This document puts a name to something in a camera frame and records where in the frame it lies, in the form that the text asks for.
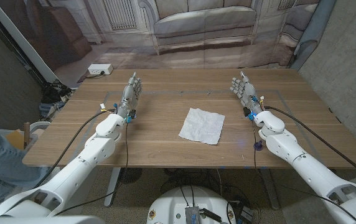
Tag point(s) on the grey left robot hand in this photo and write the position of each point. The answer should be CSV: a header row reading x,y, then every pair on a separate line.
x,y
129,95

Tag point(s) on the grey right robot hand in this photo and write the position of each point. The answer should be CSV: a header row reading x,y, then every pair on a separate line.
x,y
246,91

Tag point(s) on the purple plastic nut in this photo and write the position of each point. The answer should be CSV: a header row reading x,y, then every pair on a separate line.
x,y
258,145

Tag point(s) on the white tissue paper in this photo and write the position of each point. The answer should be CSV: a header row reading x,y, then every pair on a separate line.
x,y
201,126

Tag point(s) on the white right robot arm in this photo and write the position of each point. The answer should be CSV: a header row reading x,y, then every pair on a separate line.
x,y
290,149

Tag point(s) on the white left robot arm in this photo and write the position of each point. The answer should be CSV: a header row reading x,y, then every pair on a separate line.
x,y
97,152

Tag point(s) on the white power strip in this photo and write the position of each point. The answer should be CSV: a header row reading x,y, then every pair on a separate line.
x,y
100,68

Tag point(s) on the printed sofa room backdrop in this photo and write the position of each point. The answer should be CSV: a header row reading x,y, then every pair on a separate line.
x,y
196,46

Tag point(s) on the pile of dark bags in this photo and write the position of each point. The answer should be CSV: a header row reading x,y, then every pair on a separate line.
x,y
53,93

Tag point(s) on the black round fan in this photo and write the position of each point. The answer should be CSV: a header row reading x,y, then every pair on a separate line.
x,y
130,175

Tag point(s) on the grey rolled backdrop tube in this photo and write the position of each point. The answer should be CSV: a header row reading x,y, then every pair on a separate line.
x,y
311,34

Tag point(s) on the white table leg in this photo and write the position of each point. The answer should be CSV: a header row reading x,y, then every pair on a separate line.
x,y
112,186

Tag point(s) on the white plastic bin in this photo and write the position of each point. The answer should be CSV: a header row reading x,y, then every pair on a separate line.
x,y
41,126

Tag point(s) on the grey table leg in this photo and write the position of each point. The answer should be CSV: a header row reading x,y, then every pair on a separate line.
x,y
270,189

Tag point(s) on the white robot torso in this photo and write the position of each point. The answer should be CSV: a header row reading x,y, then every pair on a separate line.
x,y
171,202

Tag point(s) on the orange folder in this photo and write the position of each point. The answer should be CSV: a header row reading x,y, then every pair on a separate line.
x,y
14,140

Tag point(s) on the grey finned electronics module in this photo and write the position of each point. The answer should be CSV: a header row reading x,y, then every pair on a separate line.
x,y
192,215

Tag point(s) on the white diagonal frame beam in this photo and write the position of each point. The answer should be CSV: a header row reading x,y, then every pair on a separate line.
x,y
19,37

